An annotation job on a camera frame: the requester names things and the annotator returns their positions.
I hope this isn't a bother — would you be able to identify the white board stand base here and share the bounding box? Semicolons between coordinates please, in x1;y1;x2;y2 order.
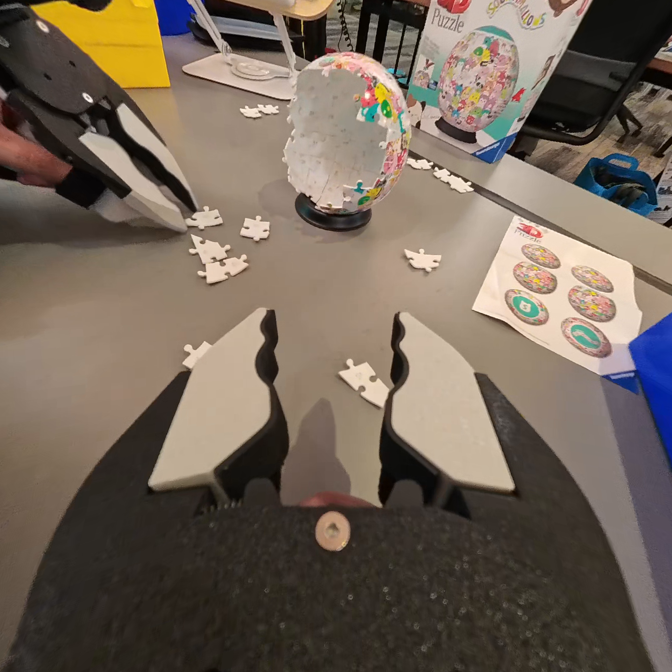
183;0;316;100

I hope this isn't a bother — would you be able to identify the black ball stand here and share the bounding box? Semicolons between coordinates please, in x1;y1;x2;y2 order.
294;193;372;233

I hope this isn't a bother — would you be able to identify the blue bag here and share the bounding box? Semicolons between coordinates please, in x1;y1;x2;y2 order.
572;155;659;216

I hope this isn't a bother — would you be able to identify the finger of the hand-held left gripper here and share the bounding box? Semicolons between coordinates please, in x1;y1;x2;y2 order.
79;131;189;233
115;102;199;213

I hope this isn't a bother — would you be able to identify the blue storage bin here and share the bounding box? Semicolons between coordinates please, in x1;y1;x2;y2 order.
629;312;672;468
155;0;191;36

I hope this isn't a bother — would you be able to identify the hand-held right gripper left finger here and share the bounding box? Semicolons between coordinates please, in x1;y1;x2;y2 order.
148;307;289;505

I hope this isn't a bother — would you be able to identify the black office chair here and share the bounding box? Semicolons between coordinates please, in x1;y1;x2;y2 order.
512;0;672;158

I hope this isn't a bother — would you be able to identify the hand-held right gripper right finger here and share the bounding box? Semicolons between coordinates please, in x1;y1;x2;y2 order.
379;311;516;507

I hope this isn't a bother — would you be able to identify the colourful puzzle box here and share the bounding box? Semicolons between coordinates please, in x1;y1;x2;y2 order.
407;0;594;165

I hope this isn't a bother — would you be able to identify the person's left hand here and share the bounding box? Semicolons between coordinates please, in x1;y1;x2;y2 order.
0;126;73;188

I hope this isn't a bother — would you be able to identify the colourful 3D puzzle ball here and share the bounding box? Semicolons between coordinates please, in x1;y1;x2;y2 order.
283;51;413;216

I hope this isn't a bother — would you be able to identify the yellow storage bin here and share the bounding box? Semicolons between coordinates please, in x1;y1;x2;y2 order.
31;0;171;89

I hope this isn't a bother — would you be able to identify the printed instruction sheet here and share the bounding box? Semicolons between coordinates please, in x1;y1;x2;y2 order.
472;215;642;376

